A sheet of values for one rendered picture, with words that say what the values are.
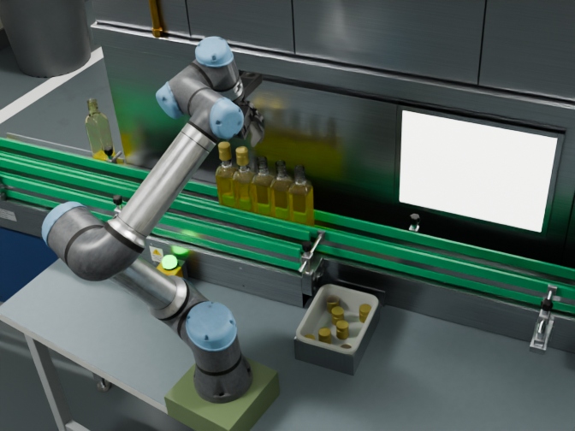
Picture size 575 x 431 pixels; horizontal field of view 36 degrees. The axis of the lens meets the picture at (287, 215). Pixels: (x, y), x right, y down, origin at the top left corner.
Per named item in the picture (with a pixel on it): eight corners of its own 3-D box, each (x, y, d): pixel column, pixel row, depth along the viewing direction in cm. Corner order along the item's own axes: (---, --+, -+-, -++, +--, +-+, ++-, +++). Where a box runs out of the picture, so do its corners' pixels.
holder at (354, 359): (386, 306, 254) (386, 286, 249) (353, 375, 235) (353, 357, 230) (330, 292, 260) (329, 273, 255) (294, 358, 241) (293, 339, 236)
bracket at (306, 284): (326, 274, 256) (325, 257, 252) (313, 297, 250) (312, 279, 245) (314, 272, 257) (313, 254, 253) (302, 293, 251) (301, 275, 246)
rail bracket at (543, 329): (552, 335, 238) (565, 275, 223) (540, 381, 226) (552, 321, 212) (534, 331, 239) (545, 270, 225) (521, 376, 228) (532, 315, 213)
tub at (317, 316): (381, 317, 250) (381, 296, 245) (353, 375, 235) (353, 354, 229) (323, 303, 256) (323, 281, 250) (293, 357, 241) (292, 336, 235)
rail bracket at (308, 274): (327, 253, 253) (326, 220, 245) (305, 292, 241) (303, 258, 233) (317, 250, 254) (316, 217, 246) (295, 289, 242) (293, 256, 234)
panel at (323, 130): (548, 231, 241) (566, 128, 219) (545, 238, 239) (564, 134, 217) (250, 166, 271) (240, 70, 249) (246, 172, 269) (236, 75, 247)
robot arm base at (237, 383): (222, 413, 218) (216, 387, 211) (182, 383, 226) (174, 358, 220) (264, 375, 225) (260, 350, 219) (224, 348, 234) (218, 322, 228)
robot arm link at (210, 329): (211, 380, 213) (202, 343, 205) (181, 350, 222) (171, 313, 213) (251, 355, 218) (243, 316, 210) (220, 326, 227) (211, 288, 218)
